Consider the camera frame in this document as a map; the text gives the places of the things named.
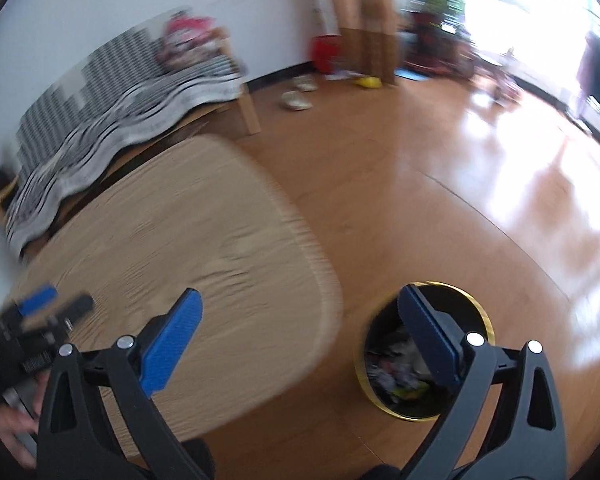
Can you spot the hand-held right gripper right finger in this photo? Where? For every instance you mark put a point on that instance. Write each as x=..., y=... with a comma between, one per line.
x=427, y=332

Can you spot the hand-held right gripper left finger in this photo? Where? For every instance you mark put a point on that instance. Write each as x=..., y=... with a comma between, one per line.
x=172, y=347

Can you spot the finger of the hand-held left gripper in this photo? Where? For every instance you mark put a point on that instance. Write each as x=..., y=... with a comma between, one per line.
x=37, y=300
x=72, y=310

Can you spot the black bin with yellow rim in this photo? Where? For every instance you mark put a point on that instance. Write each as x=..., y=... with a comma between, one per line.
x=380, y=320

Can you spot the pile of mixed wrappers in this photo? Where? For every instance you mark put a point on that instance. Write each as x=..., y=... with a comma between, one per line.
x=395, y=370

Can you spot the person's left hand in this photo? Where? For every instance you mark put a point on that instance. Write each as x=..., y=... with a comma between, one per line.
x=27, y=430

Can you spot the yellow toy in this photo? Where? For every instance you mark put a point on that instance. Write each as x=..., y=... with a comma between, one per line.
x=368, y=81

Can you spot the beige slipper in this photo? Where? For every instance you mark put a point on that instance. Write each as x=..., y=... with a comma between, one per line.
x=296, y=101
x=306, y=83

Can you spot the white paper sheet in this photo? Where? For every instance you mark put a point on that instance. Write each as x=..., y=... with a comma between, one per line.
x=341, y=76

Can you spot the dark red plant pot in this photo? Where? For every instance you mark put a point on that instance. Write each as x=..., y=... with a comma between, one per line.
x=437, y=45

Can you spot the pink cartoon cushion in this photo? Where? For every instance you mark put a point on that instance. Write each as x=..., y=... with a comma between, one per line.
x=187, y=40

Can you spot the red bag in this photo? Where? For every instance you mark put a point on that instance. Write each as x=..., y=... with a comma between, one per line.
x=326, y=55

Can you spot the brown orange curtain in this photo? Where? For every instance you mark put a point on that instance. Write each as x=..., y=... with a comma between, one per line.
x=362, y=15

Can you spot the wooden frame sofa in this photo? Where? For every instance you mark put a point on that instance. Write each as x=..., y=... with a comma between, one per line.
x=247, y=110

